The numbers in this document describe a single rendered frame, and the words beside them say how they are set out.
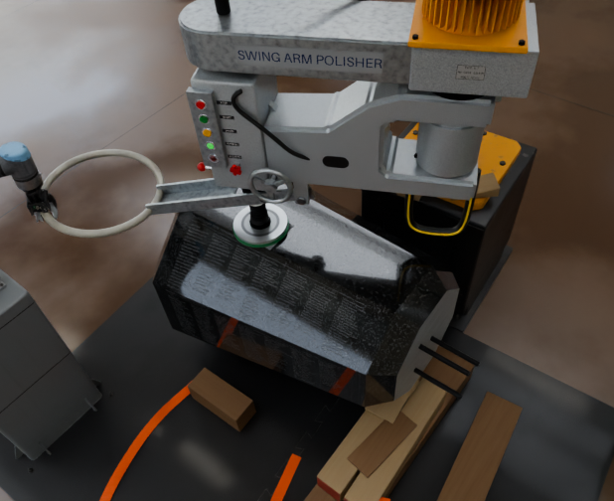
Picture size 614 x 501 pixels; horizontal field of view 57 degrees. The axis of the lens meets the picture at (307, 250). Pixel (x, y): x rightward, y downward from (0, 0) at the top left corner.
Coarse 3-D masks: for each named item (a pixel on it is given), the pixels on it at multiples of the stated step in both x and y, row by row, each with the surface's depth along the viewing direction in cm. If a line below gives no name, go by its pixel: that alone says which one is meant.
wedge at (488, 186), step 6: (486, 174) 242; (492, 174) 241; (480, 180) 241; (486, 180) 240; (492, 180) 239; (480, 186) 239; (486, 186) 238; (492, 186) 237; (498, 186) 236; (480, 192) 237; (486, 192) 237; (492, 192) 237; (498, 192) 237
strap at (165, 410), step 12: (180, 396) 271; (168, 408) 267; (156, 420) 263; (144, 432) 260; (132, 444) 257; (132, 456) 253; (120, 468) 250; (288, 468) 245; (288, 480) 242; (108, 492) 243; (276, 492) 239
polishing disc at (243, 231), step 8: (248, 208) 227; (272, 208) 226; (280, 208) 226; (240, 216) 224; (248, 216) 224; (272, 216) 223; (280, 216) 223; (240, 224) 221; (248, 224) 221; (272, 224) 220; (280, 224) 220; (240, 232) 219; (248, 232) 218; (256, 232) 218; (264, 232) 218; (272, 232) 218; (280, 232) 217; (248, 240) 216; (256, 240) 215; (264, 240) 215; (272, 240) 216
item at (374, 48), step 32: (256, 0) 161; (288, 0) 160; (320, 0) 159; (352, 0) 158; (192, 32) 153; (224, 32) 151; (256, 32) 150; (288, 32) 149; (320, 32) 148; (352, 32) 147; (384, 32) 146; (224, 64) 158; (256, 64) 155; (288, 64) 153; (320, 64) 151; (352, 64) 149; (384, 64) 147; (416, 64) 144; (448, 64) 142; (480, 64) 140; (512, 64) 138; (448, 96) 152; (480, 96) 152; (512, 96) 145
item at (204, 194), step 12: (204, 180) 218; (276, 180) 209; (168, 192) 227; (180, 192) 226; (192, 192) 223; (204, 192) 220; (216, 192) 218; (228, 192) 215; (264, 192) 200; (276, 192) 198; (312, 192) 195; (156, 204) 218; (168, 204) 216; (180, 204) 214; (192, 204) 213; (204, 204) 211; (216, 204) 210; (228, 204) 209; (240, 204) 207; (252, 204) 206; (300, 204) 195
